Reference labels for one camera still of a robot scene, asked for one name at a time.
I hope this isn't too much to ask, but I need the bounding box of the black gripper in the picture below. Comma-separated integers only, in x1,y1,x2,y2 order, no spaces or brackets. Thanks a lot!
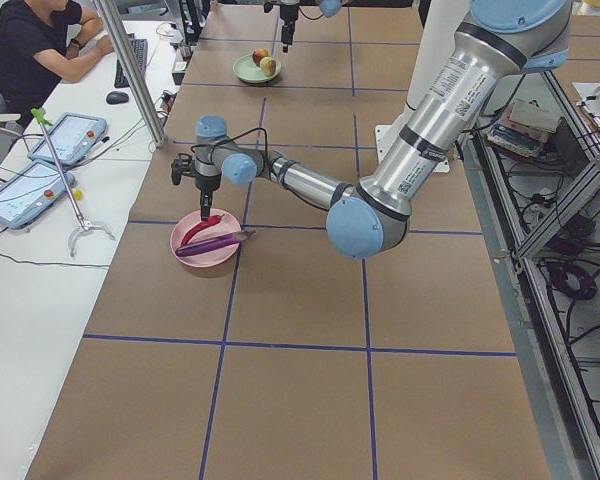
279,4,298,53
195,175,221,220

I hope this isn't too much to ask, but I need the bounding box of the red chili pepper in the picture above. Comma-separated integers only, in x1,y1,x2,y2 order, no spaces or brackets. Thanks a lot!
180,214,224,247

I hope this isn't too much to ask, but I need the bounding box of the red-yellow apple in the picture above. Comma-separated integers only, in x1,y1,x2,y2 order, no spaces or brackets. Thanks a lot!
251,48,270,66

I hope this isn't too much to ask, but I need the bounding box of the purple eggplant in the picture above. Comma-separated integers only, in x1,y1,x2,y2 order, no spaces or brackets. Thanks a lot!
175,230,255,258

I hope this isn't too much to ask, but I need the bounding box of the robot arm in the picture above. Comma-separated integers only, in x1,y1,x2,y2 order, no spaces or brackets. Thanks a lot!
263,0,346,53
192,1,572,259

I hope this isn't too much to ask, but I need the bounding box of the pink plate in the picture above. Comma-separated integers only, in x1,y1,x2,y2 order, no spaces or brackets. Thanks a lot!
170,208,241,268

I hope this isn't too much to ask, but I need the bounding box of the green plate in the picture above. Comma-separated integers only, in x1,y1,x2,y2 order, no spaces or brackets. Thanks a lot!
233,55,282,85

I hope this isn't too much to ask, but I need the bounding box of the black computer mouse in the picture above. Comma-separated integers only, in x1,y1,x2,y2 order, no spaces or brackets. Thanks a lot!
105,91,129,105

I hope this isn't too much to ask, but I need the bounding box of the black keyboard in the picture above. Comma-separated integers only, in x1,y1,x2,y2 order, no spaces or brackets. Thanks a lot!
113,38,149,89

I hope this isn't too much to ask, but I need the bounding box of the upper teach pendant tablet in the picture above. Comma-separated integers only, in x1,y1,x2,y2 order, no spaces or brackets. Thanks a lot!
48,112,107,166

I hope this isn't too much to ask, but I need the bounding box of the teach pendant tablet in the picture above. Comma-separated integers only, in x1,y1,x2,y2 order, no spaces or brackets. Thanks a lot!
0,160,66,229
48,112,107,166

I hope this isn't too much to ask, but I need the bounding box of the lower teach pendant tablet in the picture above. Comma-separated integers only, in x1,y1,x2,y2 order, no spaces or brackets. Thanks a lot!
0,160,66,229

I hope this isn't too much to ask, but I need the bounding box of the reacher grabber tool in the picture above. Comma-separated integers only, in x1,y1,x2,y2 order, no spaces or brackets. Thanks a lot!
31,108,116,258

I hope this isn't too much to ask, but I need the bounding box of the seated person black shirt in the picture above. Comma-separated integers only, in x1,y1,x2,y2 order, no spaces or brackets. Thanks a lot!
0,0,115,129

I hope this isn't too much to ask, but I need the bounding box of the stack of books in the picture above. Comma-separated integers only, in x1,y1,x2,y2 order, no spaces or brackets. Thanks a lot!
486,99,562,158

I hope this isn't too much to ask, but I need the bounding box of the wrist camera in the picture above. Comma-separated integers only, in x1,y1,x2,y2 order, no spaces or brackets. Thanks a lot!
171,153,197,186

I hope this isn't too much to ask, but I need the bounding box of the white camera stand column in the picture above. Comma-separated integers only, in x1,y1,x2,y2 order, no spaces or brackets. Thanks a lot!
374,0,474,174

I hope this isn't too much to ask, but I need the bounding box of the aluminium frame post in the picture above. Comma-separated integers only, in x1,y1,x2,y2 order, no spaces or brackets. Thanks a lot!
94,0,165,148

